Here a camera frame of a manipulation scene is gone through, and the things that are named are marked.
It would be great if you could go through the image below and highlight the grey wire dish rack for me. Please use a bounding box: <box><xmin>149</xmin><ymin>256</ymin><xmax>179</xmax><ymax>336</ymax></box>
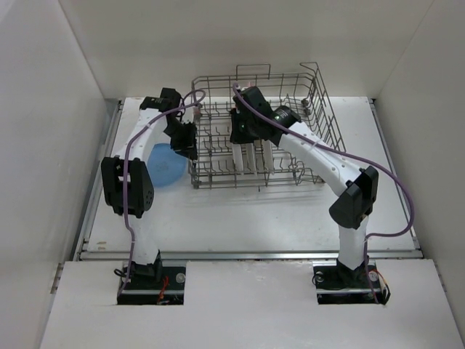
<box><xmin>188</xmin><ymin>62</ymin><xmax>346</xmax><ymax>189</ymax></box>

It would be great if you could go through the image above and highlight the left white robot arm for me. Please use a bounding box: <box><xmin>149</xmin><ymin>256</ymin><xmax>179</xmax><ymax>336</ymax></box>
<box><xmin>100</xmin><ymin>87</ymin><xmax>198</xmax><ymax>289</ymax></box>

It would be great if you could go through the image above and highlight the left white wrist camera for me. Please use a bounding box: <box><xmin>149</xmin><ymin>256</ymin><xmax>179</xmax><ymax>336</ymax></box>
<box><xmin>182</xmin><ymin>106</ymin><xmax>201</xmax><ymax>124</ymax></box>

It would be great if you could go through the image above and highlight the left white ceramic plate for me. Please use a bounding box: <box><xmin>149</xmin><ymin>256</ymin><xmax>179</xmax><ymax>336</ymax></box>
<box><xmin>232</xmin><ymin>143</ymin><xmax>244</xmax><ymax>174</ymax></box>

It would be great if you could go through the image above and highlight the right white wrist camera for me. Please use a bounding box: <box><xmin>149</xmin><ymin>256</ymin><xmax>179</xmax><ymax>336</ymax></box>
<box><xmin>233</xmin><ymin>82</ymin><xmax>253</xmax><ymax>93</ymax></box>

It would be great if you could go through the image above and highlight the blue plastic plate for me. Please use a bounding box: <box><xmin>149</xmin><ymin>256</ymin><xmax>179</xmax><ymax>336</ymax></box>
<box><xmin>147</xmin><ymin>143</ymin><xmax>187</xmax><ymax>188</ymax></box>

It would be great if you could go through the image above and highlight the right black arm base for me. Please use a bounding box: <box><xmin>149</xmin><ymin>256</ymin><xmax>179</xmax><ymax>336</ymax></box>
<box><xmin>312</xmin><ymin>261</ymin><xmax>391</xmax><ymax>305</ymax></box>

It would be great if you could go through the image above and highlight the white ceramic plate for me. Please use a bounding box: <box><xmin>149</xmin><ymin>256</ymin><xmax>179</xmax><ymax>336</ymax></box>
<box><xmin>232</xmin><ymin>143</ymin><xmax>244</xmax><ymax>174</ymax></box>
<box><xmin>246</xmin><ymin>143</ymin><xmax>258</xmax><ymax>177</ymax></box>

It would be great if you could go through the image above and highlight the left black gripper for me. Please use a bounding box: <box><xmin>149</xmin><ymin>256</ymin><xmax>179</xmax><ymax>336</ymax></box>
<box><xmin>163</xmin><ymin>120</ymin><xmax>196</xmax><ymax>161</ymax></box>

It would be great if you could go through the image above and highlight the middle white ceramic plate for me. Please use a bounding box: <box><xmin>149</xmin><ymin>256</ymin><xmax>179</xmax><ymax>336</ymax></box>
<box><xmin>246</xmin><ymin>143</ymin><xmax>258</xmax><ymax>177</ymax></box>

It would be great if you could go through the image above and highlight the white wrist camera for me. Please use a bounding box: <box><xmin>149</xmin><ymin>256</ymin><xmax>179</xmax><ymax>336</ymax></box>
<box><xmin>233</xmin><ymin>82</ymin><xmax>253</xmax><ymax>93</ymax></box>
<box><xmin>182</xmin><ymin>106</ymin><xmax>201</xmax><ymax>124</ymax></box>

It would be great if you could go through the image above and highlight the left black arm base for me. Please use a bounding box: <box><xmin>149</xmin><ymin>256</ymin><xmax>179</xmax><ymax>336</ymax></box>
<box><xmin>116</xmin><ymin>266</ymin><xmax>187</xmax><ymax>305</ymax></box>

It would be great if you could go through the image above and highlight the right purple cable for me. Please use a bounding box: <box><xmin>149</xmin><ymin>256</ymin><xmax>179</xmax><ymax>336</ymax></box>
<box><xmin>232</xmin><ymin>82</ymin><xmax>416</xmax><ymax>302</ymax></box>

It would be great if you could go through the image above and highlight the right white printed plate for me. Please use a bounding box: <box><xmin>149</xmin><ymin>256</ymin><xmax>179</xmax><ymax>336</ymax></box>
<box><xmin>262</xmin><ymin>140</ymin><xmax>275</xmax><ymax>174</ymax></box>

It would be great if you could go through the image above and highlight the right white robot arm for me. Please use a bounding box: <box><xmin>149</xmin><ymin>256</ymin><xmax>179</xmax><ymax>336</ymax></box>
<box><xmin>232</xmin><ymin>83</ymin><xmax>379</xmax><ymax>286</ymax></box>

